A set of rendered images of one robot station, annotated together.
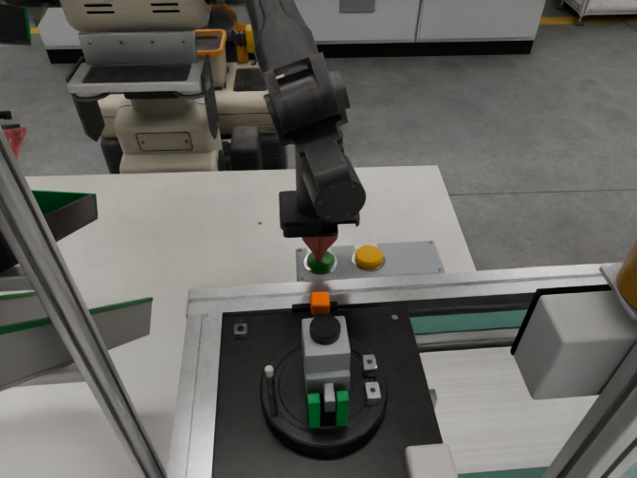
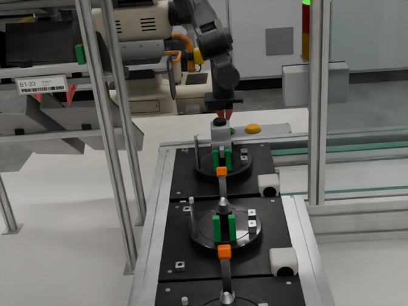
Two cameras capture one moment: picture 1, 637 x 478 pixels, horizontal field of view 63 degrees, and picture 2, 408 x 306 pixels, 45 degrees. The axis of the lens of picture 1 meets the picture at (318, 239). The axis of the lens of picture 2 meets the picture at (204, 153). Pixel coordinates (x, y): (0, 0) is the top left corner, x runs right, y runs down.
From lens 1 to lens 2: 73 cm
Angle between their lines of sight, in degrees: 17
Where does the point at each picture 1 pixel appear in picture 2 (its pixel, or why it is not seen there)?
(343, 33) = (270, 70)
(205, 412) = (167, 176)
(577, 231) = not seen: outside the picture
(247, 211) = (191, 130)
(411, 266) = (275, 132)
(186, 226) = (156, 137)
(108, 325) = not seen: hidden behind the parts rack
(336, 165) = (225, 61)
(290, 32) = (206, 11)
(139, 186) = not seen: hidden behind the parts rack
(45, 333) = (112, 105)
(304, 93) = (212, 34)
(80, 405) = (104, 198)
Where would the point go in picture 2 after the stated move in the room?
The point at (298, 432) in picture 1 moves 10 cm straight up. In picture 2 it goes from (209, 172) to (205, 132)
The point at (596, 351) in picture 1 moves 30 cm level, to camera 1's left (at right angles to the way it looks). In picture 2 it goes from (297, 78) to (141, 85)
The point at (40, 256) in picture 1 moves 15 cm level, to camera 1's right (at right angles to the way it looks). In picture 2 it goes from (119, 64) to (192, 61)
